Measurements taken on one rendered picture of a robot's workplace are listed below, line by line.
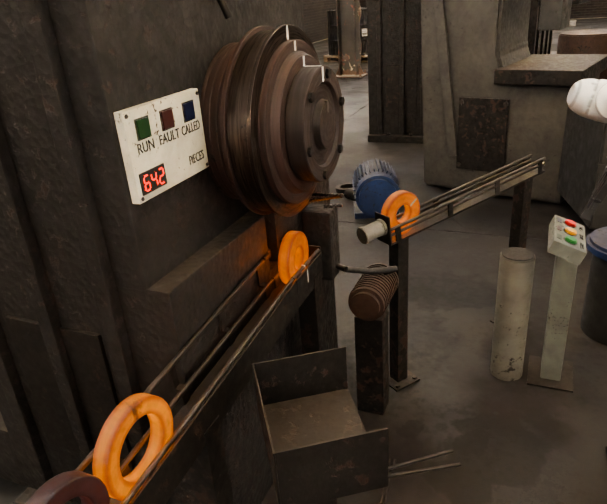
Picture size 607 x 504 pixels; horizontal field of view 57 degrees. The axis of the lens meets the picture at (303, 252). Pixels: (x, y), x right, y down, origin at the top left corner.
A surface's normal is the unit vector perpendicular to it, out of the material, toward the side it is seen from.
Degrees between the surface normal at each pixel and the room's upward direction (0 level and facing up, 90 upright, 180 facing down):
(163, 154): 90
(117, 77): 90
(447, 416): 0
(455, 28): 90
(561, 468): 1
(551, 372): 90
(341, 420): 5
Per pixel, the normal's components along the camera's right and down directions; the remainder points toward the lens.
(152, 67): 0.92, 0.11
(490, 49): -0.59, 0.38
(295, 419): -0.05, -0.87
